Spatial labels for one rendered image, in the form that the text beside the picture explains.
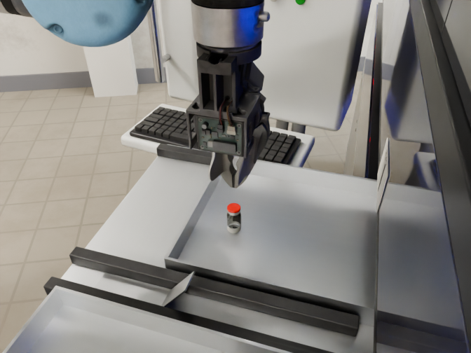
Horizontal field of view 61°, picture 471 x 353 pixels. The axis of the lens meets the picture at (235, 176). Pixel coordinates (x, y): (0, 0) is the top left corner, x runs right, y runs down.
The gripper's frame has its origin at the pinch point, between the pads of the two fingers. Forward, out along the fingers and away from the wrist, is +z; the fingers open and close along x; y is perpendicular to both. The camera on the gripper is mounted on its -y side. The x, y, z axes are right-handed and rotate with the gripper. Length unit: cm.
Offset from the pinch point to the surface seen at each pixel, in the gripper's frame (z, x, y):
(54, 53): 70, -195, -191
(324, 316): 8.5, 15.3, 13.1
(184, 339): 10.0, -0.4, 20.0
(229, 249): 10.3, 0.4, 4.7
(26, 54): 70, -212, -183
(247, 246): 10.3, 2.8, 3.2
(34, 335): 9.2, -17.5, 25.1
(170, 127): 15.4, -26.8, -33.7
